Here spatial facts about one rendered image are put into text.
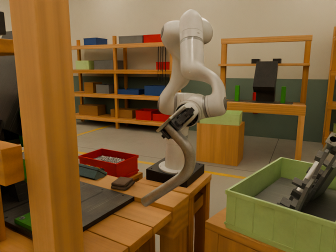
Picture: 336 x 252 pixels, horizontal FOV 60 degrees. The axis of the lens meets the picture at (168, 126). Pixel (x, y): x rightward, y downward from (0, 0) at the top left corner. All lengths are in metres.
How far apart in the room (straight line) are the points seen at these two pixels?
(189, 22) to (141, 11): 6.40
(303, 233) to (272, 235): 0.12
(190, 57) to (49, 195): 0.64
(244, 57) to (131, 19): 2.92
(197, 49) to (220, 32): 5.62
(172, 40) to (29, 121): 0.78
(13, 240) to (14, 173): 0.44
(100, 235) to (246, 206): 0.57
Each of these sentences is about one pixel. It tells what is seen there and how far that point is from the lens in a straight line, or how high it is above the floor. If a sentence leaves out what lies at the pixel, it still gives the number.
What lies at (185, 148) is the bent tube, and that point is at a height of 1.25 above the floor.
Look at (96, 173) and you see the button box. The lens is 1.54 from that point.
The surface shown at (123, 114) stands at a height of 0.35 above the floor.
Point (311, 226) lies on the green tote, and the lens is 1.17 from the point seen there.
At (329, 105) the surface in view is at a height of 0.82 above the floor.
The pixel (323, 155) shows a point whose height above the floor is 1.14.
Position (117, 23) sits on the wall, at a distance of 7.86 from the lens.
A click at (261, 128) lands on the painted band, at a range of 6.59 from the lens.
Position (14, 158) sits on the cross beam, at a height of 1.25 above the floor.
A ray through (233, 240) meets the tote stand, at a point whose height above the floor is 0.75.
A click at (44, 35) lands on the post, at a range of 0.70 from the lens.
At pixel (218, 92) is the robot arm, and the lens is 0.98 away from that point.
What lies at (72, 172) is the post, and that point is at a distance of 0.77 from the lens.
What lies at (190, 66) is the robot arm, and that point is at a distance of 1.05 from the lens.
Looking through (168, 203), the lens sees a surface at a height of 0.90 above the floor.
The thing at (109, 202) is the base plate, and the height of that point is 0.90.
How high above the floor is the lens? 1.46
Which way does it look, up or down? 11 degrees down
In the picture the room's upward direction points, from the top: straight up
